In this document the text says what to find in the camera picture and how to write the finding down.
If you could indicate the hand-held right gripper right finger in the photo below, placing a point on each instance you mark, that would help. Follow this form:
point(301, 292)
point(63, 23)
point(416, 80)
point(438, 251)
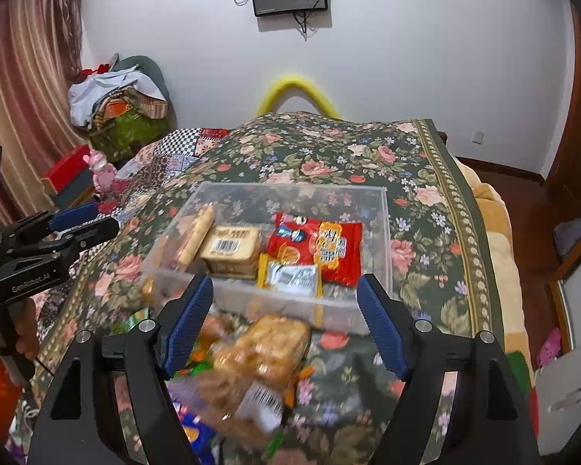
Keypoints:
point(382, 332)

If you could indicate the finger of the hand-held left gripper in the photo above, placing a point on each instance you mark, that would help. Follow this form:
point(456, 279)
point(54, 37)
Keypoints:
point(89, 235)
point(72, 215)

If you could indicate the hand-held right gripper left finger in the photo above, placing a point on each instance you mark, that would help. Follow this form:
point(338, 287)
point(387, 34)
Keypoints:
point(189, 332)

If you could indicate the clear plastic storage box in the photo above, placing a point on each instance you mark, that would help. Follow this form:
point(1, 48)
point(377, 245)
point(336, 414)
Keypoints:
point(242, 300)

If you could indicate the clear bag of cookies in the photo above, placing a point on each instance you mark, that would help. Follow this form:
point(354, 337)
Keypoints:
point(266, 348)

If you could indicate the person's left hand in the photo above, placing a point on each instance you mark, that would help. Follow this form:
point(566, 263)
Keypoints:
point(26, 329)

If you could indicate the dark grey box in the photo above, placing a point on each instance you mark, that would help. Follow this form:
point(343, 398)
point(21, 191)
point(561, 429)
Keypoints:
point(75, 193)

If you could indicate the brown bread packet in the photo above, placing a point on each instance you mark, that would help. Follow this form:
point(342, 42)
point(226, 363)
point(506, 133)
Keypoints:
point(215, 328)

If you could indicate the red box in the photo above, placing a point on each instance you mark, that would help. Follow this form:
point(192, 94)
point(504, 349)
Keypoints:
point(68, 167)

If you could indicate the green snack packet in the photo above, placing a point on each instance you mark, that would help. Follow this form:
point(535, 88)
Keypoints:
point(136, 320)

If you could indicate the pink plush toy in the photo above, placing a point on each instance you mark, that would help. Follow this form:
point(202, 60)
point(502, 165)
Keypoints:
point(101, 169)

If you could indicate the clear snack packet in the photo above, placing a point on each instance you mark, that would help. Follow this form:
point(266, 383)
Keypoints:
point(162, 254)

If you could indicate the clear pastry bag white label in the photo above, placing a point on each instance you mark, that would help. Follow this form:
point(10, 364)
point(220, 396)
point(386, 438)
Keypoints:
point(222, 402)

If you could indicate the small orange wrapper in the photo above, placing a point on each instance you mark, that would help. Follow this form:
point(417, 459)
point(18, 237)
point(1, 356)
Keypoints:
point(306, 373)

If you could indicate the tan biscuit packet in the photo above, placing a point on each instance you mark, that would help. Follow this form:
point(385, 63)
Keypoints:
point(230, 247)

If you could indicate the long biscuit packet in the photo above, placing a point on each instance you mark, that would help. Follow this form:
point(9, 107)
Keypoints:
point(196, 235)

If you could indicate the blue snack packet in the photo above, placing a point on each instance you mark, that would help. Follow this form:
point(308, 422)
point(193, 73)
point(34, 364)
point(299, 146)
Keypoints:
point(193, 433)

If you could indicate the red snack packet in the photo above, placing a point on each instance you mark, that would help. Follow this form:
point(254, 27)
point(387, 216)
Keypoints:
point(319, 247)

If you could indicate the yellow and silver snack packet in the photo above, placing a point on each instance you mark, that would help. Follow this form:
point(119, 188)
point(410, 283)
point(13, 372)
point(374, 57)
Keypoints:
point(290, 278)

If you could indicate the pile of clothes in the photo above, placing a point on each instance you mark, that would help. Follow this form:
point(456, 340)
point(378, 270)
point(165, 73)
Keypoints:
point(104, 89)

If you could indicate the checkered patchwork quilt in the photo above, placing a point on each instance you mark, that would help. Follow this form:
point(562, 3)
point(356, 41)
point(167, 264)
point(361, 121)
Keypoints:
point(184, 140)

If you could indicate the striped pink curtain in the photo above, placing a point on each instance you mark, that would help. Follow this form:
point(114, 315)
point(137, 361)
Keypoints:
point(24, 82)

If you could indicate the beige fleece blanket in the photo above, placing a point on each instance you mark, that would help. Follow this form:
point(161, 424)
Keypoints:
point(494, 232)

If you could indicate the grey chair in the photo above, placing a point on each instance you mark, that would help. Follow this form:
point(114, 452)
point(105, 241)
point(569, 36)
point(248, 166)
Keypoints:
point(147, 70)

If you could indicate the pink slipper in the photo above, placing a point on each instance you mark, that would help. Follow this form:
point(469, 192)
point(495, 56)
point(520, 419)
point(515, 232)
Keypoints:
point(549, 348)

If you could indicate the floral blanket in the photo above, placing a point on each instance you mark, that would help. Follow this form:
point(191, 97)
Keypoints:
point(319, 155)

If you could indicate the wood framed panel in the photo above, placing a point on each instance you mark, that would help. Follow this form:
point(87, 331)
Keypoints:
point(578, 300)

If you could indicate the white cardboard sheet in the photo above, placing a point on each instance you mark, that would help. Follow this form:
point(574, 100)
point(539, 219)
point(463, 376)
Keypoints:
point(571, 397)

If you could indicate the grey cloth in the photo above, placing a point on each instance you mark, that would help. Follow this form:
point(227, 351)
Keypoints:
point(573, 235)

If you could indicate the yellow foam tube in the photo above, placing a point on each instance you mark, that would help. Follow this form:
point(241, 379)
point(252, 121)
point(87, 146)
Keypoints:
point(295, 80)

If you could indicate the white wall socket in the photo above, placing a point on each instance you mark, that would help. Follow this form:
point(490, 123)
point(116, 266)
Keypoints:
point(477, 137)

